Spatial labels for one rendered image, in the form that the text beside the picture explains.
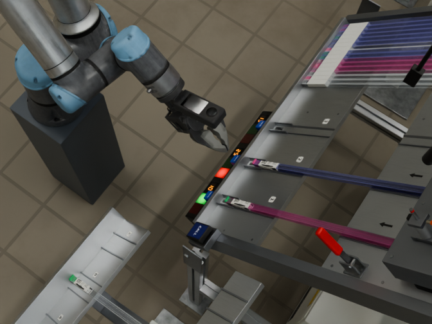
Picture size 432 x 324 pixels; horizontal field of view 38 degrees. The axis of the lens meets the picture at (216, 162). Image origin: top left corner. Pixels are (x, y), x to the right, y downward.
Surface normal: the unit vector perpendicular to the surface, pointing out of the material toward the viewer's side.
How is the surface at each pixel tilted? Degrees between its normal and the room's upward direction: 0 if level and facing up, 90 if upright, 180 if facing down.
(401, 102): 0
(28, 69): 7
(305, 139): 47
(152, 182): 0
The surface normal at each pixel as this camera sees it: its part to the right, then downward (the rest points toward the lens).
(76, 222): 0.03, -0.36
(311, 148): -0.58, -0.64
